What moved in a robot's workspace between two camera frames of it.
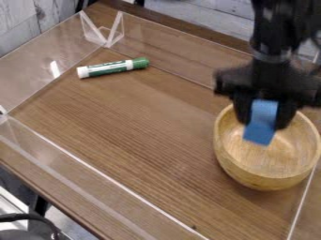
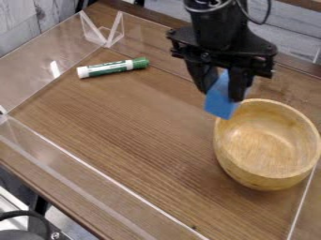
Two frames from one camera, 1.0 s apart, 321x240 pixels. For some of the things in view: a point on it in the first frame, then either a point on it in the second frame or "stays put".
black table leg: x=41 y=205 stays put
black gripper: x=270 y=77 → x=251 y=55
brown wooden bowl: x=260 y=167 stays put
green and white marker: x=109 y=67 stays put
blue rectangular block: x=259 y=126 → x=218 y=103
